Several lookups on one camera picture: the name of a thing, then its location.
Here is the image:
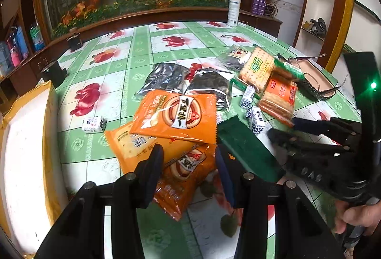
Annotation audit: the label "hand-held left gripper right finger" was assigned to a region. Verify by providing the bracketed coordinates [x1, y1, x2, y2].
[215, 143, 347, 259]

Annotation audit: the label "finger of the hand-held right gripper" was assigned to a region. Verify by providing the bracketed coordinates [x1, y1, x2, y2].
[290, 117, 362, 146]
[266, 128, 356, 158]

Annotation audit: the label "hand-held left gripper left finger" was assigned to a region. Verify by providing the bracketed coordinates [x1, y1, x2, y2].
[36, 144, 165, 259]

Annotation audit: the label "orange snack packet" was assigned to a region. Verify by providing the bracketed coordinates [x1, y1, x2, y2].
[153, 143, 219, 221]
[129, 90, 218, 145]
[104, 122, 200, 174]

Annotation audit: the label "dark green snack packet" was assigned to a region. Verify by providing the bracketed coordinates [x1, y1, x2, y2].
[217, 115, 286, 184]

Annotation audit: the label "small white patterned candy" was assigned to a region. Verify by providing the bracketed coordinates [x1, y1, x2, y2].
[240, 85, 256, 109]
[81, 116, 107, 134]
[246, 107, 266, 135]

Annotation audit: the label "orange cracker packet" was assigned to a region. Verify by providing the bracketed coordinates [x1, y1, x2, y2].
[257, 73, 299, 127]

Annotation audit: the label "green cracker packet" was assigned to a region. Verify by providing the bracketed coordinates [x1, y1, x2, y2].
[233, 46, 305, 93]

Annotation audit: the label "silver foil snack packet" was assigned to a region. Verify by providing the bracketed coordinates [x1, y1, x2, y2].
[185, 68, 234, 112]
[135, 63, 191, 96]

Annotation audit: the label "clear packet of dark snack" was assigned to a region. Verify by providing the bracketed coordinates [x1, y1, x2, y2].
[217, 45, 253, 73]

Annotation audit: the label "yellow cardboard box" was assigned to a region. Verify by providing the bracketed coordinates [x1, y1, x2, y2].
[0, 80, 70, 256]

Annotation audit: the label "person's right hand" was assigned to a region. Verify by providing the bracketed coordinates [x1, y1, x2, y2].
[333, 202, 381, 236]

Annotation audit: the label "brown eyeglass case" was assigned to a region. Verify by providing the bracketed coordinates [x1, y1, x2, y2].
[287, 55, 340, 90]

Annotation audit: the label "dark bundle on shelf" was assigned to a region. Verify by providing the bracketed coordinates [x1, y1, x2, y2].
[302, 17, 327, 36]

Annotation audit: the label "green fruit print tablecloth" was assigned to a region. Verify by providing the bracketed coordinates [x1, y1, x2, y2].
[39, 19, 362, 259]

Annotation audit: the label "white spray bottle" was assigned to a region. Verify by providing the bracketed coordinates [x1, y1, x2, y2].
[227, 0, 239, 27]

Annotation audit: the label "dark wooden cabinet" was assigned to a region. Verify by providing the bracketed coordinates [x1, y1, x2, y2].
[0, 0, 72, 117]

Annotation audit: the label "blue liquid bottle green label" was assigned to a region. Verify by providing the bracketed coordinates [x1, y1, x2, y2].
[29, 22, 45, 52]

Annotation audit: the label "pink bottle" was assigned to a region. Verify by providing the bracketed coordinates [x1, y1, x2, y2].
[10, 45, 21, 67]

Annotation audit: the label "blue thermos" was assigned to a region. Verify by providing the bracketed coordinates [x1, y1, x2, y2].
[15, 26, 29, 59]

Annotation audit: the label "blue water jug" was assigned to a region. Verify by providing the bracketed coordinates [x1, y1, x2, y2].
[0, 42, 14, 76]

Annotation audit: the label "wire mesh tray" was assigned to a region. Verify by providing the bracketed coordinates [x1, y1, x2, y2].
[277, 52, 349, 99]

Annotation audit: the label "gold framed wall shelf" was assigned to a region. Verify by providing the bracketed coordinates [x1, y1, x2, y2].
[293, 0, 355, 72]

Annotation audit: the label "tangled cables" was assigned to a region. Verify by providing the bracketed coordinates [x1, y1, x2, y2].
[265, 0, 279, 17]

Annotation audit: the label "black clamp mount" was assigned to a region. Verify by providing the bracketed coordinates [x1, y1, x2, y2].
[67, 27, 82, 53]
[39, 58, 66, 88]

